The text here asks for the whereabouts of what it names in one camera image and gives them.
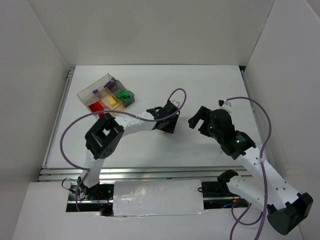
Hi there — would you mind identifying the purple curved lego base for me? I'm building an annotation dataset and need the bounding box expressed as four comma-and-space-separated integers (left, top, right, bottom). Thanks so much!
104, 80, 114, 89

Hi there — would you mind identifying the clear plastic bin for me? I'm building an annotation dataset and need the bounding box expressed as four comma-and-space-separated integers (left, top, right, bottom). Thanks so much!
77, 73, 115, 112

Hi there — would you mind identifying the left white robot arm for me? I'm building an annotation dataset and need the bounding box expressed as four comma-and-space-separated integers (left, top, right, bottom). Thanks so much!
77, 101, 180, 199

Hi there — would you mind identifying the yellow curved lego brick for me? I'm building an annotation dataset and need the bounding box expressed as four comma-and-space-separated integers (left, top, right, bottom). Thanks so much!
107, 96, 117, 107

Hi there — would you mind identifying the red rounded lego block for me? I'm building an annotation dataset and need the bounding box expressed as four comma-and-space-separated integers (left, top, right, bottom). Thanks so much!
88, 101, 104, 113

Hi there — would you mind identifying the white foil tape panel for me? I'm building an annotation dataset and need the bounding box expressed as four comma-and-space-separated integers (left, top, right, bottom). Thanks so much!
112, 179, 205, 217

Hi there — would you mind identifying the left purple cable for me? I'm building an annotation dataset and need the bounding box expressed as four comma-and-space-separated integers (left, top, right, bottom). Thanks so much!
59, 88, 188, 213

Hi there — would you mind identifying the green long lego brick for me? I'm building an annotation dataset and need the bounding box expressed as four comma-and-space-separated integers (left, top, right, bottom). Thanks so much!
117, 91, 131, 102

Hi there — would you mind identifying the red curved lego brick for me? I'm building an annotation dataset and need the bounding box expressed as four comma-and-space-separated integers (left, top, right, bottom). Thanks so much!
94, 101, 104, 111

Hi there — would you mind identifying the grey smoked plastic bin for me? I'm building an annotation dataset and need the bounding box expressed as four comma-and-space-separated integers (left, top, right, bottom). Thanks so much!
105, 79, 135, 108

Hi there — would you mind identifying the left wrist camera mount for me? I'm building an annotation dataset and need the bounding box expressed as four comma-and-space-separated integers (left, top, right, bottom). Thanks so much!
169, 100, 180, 108

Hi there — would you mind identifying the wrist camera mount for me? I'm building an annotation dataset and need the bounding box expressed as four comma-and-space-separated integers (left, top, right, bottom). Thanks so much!
218, 99, 232, 114
169, 100, 180, 108

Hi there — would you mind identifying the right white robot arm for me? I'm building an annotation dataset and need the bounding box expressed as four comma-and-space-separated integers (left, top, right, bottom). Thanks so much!
188, 106, 314, 236

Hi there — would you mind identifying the green lego brick with studs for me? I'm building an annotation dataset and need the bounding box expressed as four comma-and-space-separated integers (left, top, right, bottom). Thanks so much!
116, 91, 130, 99

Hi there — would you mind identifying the orange plastic bin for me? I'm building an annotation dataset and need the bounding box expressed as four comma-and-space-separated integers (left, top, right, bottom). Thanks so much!
95, 87, 124, 112

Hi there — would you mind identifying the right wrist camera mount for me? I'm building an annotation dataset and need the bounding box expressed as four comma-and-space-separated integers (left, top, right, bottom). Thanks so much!
218, 99, 232, 114

